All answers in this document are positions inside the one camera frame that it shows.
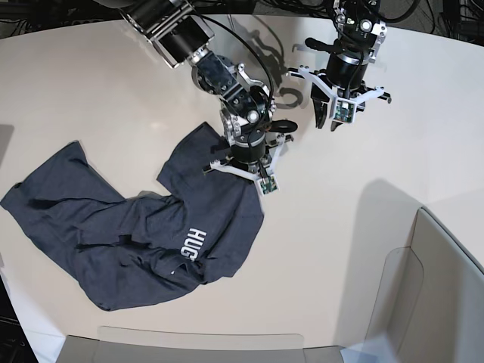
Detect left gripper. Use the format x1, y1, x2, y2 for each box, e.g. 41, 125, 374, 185
311, 52, 369, 132

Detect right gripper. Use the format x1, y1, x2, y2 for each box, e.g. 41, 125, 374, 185
229, 130, 267, 172

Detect dark blue t-shirt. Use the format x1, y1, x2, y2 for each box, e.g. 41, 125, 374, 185
1, 123, 264, 311

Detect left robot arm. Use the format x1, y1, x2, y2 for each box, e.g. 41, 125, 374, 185
305, 1, 391, 131

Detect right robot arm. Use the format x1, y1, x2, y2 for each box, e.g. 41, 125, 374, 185
101, 1, 275, 176

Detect grey panel at right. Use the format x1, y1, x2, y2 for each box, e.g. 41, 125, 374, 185
362, 209, 483, 362

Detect grey panel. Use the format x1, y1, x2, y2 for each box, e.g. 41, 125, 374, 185
57, 326, 343, 362
362, 209, 483, 362

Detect grey panel at bottom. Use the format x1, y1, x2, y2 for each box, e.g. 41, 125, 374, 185
57, 326, 343, 362

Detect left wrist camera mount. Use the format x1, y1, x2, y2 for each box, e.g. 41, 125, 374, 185
287, 66, 392, 124

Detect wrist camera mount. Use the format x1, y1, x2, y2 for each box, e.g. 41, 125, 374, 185
203, 133, 293, 196
287, 66, 392, 124

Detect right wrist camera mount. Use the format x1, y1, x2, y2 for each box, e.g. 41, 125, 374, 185
203, 133, 293, 196

